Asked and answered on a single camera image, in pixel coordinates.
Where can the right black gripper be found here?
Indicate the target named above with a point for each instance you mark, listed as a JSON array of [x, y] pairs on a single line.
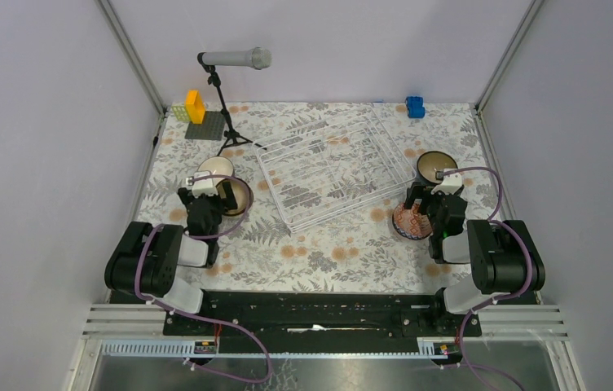
[[417, 191]]

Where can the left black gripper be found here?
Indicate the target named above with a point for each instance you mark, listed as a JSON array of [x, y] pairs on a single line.
[[224, 204]]

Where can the dark blue floral bowl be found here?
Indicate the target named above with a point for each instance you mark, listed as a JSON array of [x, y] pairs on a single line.
[[432, 162]]

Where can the pink patterned bowl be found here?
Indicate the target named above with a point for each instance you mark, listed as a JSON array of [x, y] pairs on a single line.
[[410, 223]]

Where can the teal bowl cream interior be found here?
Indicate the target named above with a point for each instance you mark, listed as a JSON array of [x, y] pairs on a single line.
[[217, 165]]

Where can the black glazed patterned bowl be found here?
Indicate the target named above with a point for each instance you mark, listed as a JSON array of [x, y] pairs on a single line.
[[243, 192]]

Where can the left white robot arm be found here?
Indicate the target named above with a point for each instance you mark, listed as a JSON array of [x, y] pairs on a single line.
[[145, 261]]

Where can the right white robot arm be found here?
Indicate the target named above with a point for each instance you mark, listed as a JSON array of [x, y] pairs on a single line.
[[503, 259]]

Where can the black microphone tripod stand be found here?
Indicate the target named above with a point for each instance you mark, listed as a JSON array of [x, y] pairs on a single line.
[[232, 137]]

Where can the grey toy baseplate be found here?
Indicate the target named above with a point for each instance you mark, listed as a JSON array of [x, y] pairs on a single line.
[[210, 129]]

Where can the blue toy block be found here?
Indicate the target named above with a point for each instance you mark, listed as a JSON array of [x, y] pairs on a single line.
[[415, 108]]

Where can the floral table mat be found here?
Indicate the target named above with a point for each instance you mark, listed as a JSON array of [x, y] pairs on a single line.
[[359, 251]]

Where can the light green toy block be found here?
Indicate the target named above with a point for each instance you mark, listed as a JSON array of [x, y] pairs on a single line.
[[180, 112]]

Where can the yellow toy block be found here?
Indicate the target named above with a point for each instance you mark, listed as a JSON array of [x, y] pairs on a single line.
[[195, 107]]

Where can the grey microphone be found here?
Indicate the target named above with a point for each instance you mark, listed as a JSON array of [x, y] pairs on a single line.
[[257, 58]]

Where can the white wire dish rack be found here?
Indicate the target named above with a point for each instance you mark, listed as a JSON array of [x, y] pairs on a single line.
[[328, 167]]

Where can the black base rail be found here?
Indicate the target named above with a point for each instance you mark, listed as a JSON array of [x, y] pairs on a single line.
[[323, 323]]

